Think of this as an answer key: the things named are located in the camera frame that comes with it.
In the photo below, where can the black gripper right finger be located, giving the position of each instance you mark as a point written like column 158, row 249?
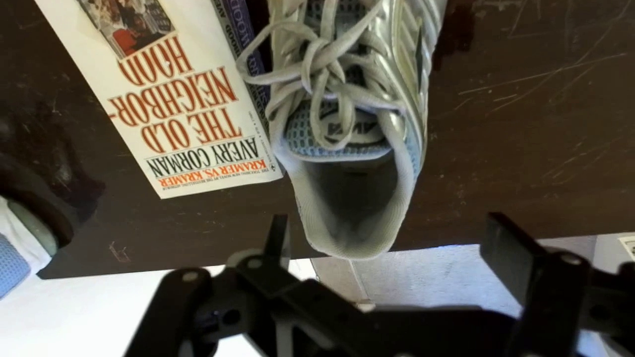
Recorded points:
column 567, row 304

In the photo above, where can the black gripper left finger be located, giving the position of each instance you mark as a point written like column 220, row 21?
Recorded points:
column 218, row 310

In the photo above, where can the white paperback orange title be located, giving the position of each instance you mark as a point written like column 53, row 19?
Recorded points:
column 164, row 100

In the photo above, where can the paperback book purple spine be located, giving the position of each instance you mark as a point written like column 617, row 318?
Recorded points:
column 240, row 33

